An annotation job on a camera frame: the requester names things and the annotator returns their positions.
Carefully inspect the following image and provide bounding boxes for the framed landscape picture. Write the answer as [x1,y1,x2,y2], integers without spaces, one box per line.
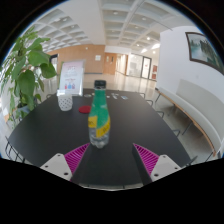
[185,31,224,75]

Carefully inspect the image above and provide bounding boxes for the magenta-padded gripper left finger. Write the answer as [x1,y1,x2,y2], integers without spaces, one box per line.
[39,142,91,182]

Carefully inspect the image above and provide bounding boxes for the white dotted cup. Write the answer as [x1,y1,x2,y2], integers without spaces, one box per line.
[57,93,74,112]

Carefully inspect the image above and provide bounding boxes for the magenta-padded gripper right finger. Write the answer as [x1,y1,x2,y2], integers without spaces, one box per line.
[131,142,183,186]

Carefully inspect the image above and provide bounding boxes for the long white bench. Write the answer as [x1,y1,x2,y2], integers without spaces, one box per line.
[154,78,224,158]

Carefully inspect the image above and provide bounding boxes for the clear acrylic sign stand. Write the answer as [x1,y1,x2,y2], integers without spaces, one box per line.
[58,59,86,97]

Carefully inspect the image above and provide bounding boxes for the green drink bottle yellow label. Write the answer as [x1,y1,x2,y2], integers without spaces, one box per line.
[87,79,112,150]

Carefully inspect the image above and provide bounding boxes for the green potted plant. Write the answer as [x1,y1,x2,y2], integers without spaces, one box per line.
[0,26,58,129]

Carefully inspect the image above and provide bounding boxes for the recessed ceiling lights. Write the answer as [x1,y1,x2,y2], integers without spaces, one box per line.
[53,9,161,54]

